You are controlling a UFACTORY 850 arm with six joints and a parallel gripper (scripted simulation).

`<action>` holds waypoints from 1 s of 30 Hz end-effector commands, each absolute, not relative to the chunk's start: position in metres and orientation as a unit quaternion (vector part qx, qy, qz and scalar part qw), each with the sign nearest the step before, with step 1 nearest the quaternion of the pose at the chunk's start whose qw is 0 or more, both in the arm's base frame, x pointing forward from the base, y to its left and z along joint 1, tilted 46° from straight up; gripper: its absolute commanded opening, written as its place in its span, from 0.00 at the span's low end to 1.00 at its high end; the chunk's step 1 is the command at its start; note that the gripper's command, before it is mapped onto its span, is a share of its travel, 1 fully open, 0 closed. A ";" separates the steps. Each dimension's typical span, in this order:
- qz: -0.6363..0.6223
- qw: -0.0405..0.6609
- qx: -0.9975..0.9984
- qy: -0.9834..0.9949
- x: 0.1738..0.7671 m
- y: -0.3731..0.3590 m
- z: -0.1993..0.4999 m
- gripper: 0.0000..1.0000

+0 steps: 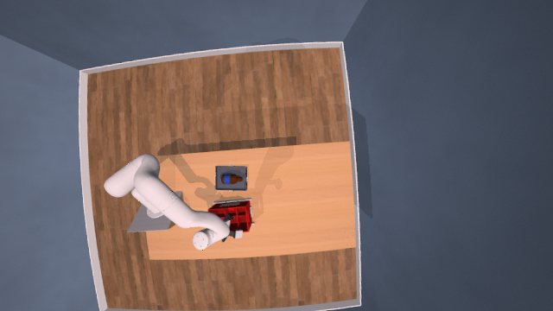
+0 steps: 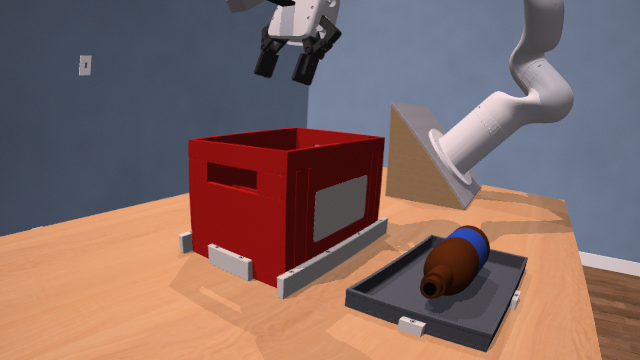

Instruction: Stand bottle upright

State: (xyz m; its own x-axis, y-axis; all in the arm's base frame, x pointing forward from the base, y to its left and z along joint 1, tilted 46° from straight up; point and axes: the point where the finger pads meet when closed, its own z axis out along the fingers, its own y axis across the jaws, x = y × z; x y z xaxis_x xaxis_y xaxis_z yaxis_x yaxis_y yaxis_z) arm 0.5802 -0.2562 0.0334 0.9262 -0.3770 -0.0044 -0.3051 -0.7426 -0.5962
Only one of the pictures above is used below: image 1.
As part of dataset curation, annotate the brown bottle with blue label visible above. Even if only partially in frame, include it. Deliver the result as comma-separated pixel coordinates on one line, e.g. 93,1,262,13
221,175,243,184

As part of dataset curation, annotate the red plastic crate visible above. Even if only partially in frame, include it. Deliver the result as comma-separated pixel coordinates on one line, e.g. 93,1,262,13
208,201,251,232

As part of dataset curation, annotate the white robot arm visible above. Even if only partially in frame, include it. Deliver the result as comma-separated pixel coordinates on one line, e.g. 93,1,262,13
104,154,243,250

